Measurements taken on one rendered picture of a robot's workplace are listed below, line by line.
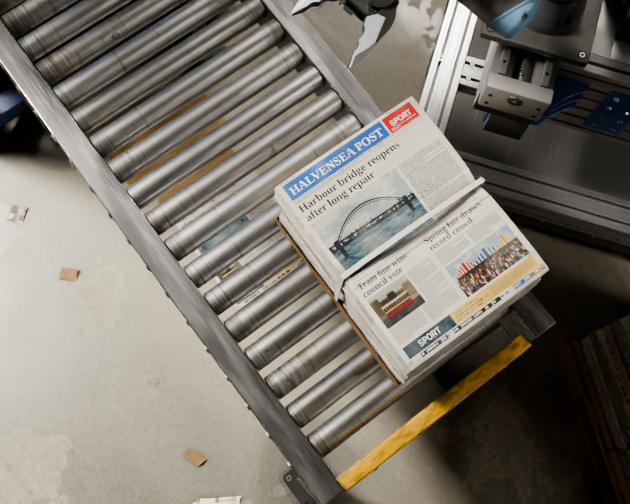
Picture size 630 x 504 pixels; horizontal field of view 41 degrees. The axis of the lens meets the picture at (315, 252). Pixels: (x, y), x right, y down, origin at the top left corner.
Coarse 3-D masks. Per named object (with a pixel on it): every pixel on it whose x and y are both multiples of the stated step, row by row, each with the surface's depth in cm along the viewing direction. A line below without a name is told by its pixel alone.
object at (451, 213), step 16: (464, 176) 139; (448, 192) 138; (480, 192) 139; (416, 208) 138; (432, 208) 138; (448, 208) 138; (464, 208) 138; (400, 224) 137; (432, 224) 137; (448, 224) 137; (368, 240) 136; (384, 240) 136; (400, 240) 136; (416, 240) 136; (352, 256) 135; (384, 256) 135; (400, 256) 135; (336, 272) 136; (368, 272) 134; (352, 288) 134
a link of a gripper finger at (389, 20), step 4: (392, 4) 123; (396, 4) 124; (380, 8) 123; (384, 8) 123; (388, 8) 123; (392, 8) 123; (396, 8) 123; (380, 12) 123; (384, 12) 123; (388, 12) 123; (392, 12) 123; (384, 16) 123; (388, 16) 123; (392, 16) 123; (384, 20) 123; (388, 20) 123; (392, 20) 123; (384, 24) 123; (388, 24) 123; (392, 24) 123; (384, 28) 123; (388, 28) 123; (380, 32) 122; (384, 32) 123; (380, 36) 122; (376, 40) 122
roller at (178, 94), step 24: (264, 24) 171; (240, 48) 169; (264, 48) 171; (192, 72) 168; (216, 72) 168; (168, 96) 166; (192, 96) 168; (120, 120) 164; (144, 120) 165; (96, 144) 163; (120, 144) 165
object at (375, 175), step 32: (384, 128) 140; (416, 128) 141; (320, 160) 139; (352, 160) 139; (384, 160) 139; (416, 160) 139; (448, 160) 140; (288, 192) 138; (320, 192) 137; (352, 192) 138; (384, 192) 138; (416, 192) 138; (288, 224) 151; (320, 224) 136; (352, 224) 136; (384, 224) 137; (320, 256) 139
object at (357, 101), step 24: (240, 0) 184; (264, 0) 172; (288, 0) 172; (288, 24) 171; (312, 48) 170; (336, 72) 168; (360, 96) 167; (336, 120) 178; (360, 120) 166; (528, 312) 157; (528, 336) 159
